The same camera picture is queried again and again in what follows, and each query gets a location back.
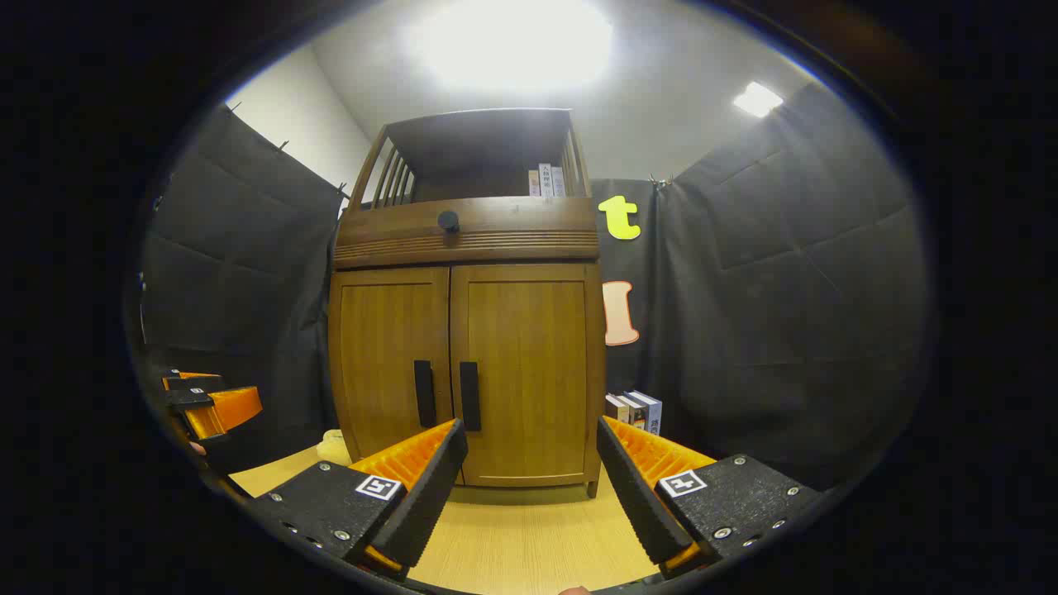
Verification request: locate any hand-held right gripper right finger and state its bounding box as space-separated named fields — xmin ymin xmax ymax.
xmin=595 ymin=416 xmax=823 ymax=579

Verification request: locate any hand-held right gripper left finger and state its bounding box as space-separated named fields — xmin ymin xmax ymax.
xmin=248 ymin=417 xmax=469 ymax=579

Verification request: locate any wooden double-door shoe cabinet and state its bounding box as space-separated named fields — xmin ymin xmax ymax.
xmin=328 ymin=107 xmax=607 ymax=499

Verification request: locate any small ceiling light panel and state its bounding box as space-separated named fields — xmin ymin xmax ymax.
xmin=732 ymin=81 xmax=784 ymax=118

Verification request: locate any large ceiling light panel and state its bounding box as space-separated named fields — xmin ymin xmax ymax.
xmin=405 ymin=0 xmax=614 ymax=92

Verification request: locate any black door handle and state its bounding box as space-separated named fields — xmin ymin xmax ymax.
xmin=413 ymin=360 xmax=436 ymax=428
xmin=460 ymin=361 xmax=482 ymax=431

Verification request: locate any black backdrop cloth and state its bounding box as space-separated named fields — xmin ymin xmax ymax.
xmin=136 ymin=81 xmax=931 ymax=493

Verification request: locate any blue grey book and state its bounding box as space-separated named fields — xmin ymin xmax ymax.
xmin=632 ymin=390 xmax=663 ymax=436

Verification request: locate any wooden cabinet door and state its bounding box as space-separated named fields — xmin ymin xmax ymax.
xmin=450 ymin=263 xmax=598 ymax=488
xmin=331 ymin=266 xmax=454 ymax=464

